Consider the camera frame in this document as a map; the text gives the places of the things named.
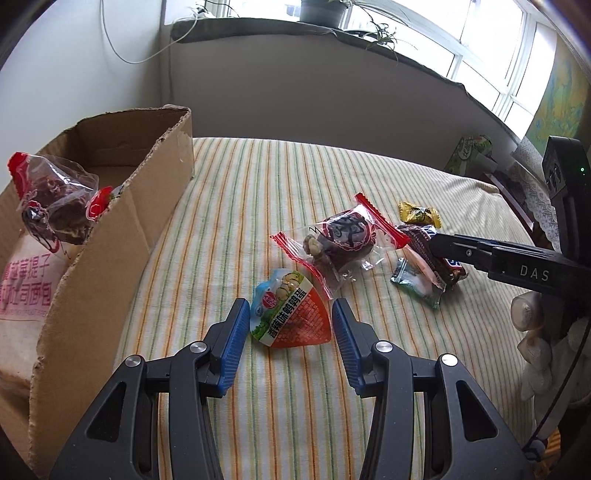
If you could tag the brown cardboard box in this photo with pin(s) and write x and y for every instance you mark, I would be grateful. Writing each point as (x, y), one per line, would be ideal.
(115, 277)

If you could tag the green paper bag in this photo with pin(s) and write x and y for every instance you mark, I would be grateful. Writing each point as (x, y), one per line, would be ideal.
(468, 152)

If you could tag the white window frame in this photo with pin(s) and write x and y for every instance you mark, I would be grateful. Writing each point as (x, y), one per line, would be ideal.
(485, 46)

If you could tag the teal clear snack packet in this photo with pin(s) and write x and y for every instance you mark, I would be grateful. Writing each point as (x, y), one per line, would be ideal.
(411, 282)

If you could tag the person's right hand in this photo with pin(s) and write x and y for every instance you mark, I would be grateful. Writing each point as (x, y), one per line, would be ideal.
(531, 355)

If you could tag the white power adapter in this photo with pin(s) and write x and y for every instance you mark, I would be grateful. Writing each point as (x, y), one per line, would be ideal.
(205, 11)

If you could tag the clear bread packet pink print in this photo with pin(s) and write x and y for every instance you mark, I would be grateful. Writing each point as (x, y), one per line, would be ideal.
(27, 323)

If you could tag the white lace cloth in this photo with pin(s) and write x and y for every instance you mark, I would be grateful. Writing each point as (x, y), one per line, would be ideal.
(535, 194)

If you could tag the dark wooden furniture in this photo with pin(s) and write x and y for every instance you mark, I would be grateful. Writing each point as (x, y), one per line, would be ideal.
(508, 189)

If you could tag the striped bed sheet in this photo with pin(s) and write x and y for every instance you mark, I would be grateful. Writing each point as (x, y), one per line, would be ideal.
(277, 184)

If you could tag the square cake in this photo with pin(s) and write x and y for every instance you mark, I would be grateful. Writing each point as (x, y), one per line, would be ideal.
(55, 203)

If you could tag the round cake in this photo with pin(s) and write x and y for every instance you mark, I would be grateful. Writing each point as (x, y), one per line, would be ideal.
(346, 235)

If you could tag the potted plant grey pot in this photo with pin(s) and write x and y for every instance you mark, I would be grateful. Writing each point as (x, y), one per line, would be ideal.
(321, 11)

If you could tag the red egg snack packet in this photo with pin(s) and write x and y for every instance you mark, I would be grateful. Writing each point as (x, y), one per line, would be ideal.
(295, 318)

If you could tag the yellow candy packet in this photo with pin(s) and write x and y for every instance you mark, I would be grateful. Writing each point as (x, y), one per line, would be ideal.
(418, 214)

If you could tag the yellow-green wall poster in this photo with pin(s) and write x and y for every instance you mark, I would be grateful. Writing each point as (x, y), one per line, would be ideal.
(561, 92)

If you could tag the brown chocolate bar blue lettering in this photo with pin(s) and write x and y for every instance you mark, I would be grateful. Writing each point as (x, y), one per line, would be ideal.
(418, 237)

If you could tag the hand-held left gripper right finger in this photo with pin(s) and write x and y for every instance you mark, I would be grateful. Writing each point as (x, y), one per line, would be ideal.
(344, 341)

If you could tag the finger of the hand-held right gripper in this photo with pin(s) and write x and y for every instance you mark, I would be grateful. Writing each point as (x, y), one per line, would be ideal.
(461, 241)
(461, 258)

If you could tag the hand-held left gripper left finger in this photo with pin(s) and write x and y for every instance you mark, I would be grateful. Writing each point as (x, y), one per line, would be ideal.
(233, 341)

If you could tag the spider plant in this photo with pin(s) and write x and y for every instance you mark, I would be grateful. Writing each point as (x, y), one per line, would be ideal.
(383, 34)

